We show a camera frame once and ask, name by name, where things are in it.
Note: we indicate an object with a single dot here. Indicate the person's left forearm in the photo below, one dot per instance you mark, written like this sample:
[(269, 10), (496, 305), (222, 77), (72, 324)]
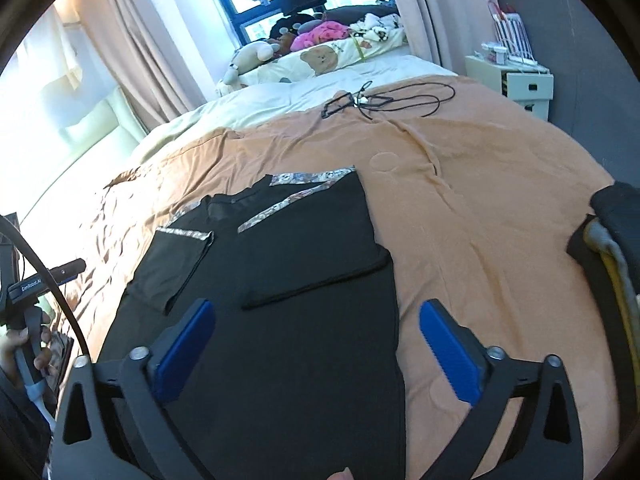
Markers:
[(20, 425)]

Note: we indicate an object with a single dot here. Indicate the black framed window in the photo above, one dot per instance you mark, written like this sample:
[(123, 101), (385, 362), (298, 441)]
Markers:
[(235, 5)]

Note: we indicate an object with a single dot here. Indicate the dark brown plush toy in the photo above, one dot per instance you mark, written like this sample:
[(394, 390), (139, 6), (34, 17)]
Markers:
[(295, 22)]

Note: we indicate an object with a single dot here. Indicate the stack of folded clothes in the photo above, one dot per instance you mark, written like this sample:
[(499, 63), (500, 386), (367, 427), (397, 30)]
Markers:
[(615, 210)]

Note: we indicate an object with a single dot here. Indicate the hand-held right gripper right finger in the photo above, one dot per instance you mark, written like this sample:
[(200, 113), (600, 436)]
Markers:
[(447, 352)]

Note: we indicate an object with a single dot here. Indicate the orange-brown blanket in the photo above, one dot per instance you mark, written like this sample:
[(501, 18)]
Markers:
[(475, 210)]

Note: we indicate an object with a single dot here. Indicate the dark grey pillow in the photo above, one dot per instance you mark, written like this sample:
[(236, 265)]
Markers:
[(360, 12)]

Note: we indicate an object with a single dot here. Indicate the pink curtain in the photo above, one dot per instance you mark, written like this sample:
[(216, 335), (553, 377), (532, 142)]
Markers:
[(165, 35), (430, 0)]

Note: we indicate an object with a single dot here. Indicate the cream padded headboard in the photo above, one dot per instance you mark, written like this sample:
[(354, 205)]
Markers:
[(90, 135)]

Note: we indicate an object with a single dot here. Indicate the bear-print pillow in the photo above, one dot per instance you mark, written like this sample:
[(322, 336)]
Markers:
[(320, 57)]

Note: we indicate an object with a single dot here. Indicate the pink plush toy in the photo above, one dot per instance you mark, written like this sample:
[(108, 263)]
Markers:
[(325, 32)]

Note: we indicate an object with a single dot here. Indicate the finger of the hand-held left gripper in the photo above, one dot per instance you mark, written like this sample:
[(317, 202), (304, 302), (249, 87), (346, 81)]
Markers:
[(67, 269)]

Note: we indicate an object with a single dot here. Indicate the person's left hand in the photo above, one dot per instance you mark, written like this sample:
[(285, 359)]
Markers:
[(10, 352)]

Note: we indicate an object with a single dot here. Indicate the black and white cloth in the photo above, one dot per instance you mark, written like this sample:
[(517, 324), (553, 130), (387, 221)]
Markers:
[(375, 27)]

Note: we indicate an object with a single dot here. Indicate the white nightstand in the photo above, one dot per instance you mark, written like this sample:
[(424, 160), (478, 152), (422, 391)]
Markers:
[(525, 87)]

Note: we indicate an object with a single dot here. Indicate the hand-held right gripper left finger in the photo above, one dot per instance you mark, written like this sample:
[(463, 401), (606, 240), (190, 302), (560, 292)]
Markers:
[(185, 350)]

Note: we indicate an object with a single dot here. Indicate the cream duvet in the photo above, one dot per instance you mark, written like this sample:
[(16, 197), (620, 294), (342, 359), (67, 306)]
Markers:
[(260, 105)]

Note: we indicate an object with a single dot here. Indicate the black t-shirt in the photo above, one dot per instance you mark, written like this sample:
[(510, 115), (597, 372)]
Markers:
[(300, 360)]

